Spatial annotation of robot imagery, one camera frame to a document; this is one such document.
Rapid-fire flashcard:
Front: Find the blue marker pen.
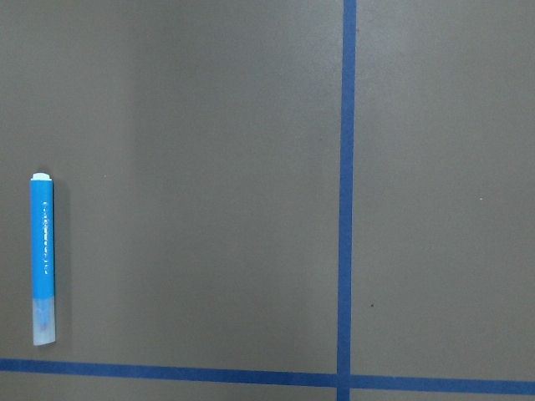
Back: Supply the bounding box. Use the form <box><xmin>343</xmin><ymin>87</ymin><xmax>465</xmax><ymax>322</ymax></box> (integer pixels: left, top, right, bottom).
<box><xmin>29</xmin><ymin>172</ymin><xmax>56</xmax><ymax>347</ymax></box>

